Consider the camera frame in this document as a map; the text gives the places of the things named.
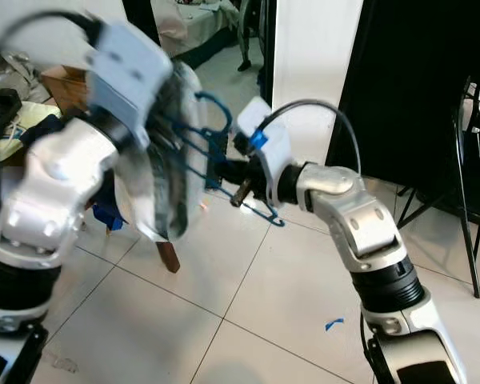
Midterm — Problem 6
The blue tape tag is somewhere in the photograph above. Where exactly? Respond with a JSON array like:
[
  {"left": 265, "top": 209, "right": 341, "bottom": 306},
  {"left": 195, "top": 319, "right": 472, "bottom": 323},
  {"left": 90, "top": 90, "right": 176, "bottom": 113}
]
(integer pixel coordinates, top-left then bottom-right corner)
[{"left": 248, "top": 130, "right": 271, "bottom": 150}]

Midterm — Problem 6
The brown wooden table leg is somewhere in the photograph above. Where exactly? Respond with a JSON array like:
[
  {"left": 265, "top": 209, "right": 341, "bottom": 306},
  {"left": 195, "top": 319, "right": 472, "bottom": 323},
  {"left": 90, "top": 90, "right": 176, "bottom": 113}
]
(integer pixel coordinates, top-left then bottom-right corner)
[{"left": 156, "top": 238, "right": 182, "bottom": 274}]

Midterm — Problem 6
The open brown cardboard box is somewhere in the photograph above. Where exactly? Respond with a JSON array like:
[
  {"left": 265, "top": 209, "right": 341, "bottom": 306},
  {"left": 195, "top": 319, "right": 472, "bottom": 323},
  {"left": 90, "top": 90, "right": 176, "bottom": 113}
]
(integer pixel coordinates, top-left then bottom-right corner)
[{"left": 42, "top": 66, "right": 93, "bottom": 113}]

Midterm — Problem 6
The table with white cloth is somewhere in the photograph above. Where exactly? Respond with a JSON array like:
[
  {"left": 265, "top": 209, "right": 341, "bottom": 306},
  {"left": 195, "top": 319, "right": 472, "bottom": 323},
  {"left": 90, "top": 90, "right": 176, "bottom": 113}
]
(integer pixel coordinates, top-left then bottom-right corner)
[{"left": 156, "top": 0, "right": 241, "bottom": 57}]

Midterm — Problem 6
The pale yellow cloth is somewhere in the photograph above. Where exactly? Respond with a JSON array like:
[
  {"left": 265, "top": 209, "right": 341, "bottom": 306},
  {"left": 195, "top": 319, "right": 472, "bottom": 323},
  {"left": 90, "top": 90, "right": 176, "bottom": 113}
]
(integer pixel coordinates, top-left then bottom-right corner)
[{"left": 0, "top": 102, "right": 65, "bottom": 165}]

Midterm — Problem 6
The black power strip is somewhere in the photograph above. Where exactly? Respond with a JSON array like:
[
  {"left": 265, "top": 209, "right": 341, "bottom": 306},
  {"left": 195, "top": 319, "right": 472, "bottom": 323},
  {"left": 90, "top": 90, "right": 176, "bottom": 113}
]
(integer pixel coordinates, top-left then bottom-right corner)
[{"left": 0, "top": 88, "right": 23, "bottom": 129}]

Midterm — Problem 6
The grey green plastic bag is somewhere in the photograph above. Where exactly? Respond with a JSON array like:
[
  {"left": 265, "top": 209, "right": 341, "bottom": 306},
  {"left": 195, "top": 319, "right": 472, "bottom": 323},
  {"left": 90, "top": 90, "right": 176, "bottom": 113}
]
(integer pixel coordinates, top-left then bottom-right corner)
[{"left": 0, "top": 50, "right": 53, "bottom": 101}]

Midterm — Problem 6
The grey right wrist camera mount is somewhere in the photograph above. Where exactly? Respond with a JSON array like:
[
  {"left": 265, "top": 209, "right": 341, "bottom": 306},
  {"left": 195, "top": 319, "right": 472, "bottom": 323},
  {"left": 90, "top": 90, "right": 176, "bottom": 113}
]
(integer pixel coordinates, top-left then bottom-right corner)
[{"left": 236, "top": 96, "right": 293, "bottom": 210}]

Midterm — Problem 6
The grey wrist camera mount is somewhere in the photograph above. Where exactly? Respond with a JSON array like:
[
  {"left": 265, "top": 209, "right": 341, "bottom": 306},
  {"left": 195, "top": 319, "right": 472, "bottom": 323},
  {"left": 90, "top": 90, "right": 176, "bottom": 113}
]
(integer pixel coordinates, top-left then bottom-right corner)
[
  {"left": 236, "top": 96, "right": 293, "bottom": 210},
  {"left": 84, "top": 20, "right": 177, "bottom": 133}
]

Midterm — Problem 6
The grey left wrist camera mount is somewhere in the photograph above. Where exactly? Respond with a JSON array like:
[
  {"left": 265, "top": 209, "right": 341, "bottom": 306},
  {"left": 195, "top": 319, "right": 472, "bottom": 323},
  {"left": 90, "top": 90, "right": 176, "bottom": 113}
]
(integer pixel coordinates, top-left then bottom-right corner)
[{"left": 84, "top": 20, "right": 177, "bottom": 133}]

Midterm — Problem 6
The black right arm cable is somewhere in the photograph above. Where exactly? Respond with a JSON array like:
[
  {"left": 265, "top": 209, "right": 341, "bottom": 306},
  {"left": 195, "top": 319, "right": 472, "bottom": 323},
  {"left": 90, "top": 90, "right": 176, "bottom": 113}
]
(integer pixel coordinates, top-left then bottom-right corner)
[{"left": 256, "top": 98, "right": 363, "bottom": 177}]

